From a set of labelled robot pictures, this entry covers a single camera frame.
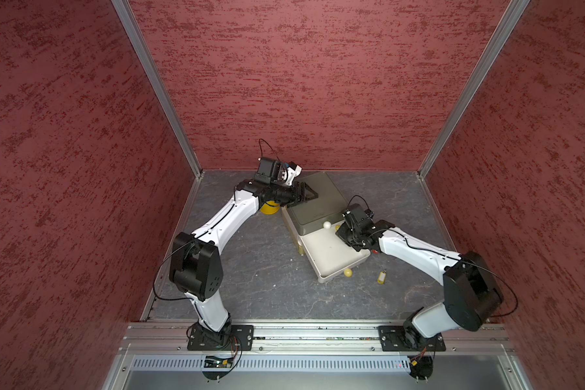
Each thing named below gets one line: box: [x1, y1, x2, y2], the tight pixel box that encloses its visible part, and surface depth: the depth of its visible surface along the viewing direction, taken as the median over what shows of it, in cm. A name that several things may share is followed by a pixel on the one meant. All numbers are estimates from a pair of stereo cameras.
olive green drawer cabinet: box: [281, 171, 348, 256], surface depth 85 cm
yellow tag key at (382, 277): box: [377, 268, 387, 285], surface depth 89 cm
